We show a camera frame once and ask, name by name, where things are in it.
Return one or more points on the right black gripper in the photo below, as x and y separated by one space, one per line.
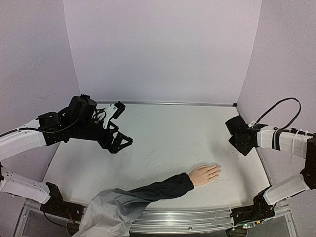
243 144

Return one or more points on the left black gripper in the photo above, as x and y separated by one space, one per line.
115 147

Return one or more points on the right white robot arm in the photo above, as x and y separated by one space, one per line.
296 143

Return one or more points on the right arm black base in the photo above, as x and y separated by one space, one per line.
258 211

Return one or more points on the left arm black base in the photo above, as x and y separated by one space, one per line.
56 206

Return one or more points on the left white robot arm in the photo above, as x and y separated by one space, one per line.
17 141

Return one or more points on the mannequin hand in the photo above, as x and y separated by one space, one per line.
204 174

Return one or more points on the black and grey sleeve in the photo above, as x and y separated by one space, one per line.
112 212

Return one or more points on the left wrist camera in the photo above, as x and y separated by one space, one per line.
113 111

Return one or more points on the aluminium table back rail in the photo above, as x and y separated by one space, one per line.
180 103

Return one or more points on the aluminium table rail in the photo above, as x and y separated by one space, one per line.
34 222
180 103

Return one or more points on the aluminium table front rail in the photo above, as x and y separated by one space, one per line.
34 222

